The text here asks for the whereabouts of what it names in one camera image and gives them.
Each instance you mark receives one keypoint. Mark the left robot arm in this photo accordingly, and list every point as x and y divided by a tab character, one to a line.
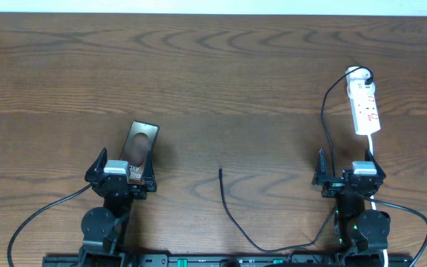
105	227

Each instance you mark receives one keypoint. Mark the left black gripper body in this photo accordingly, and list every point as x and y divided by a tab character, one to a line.
139	194

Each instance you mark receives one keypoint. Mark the white power strip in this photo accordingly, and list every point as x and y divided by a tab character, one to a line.
360	90

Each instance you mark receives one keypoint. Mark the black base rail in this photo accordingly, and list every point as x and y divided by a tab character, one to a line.
163	260

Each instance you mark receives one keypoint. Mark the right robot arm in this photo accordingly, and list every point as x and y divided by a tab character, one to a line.
362	232

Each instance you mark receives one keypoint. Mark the bronze Galaxy smartphone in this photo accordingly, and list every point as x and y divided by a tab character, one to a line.
140	140

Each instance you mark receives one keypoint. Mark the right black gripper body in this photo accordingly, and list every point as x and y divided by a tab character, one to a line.
333	187

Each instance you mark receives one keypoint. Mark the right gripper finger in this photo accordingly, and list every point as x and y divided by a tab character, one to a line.
370	158
321	168

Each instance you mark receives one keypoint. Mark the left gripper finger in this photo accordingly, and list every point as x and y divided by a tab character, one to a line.
98	165
148	174

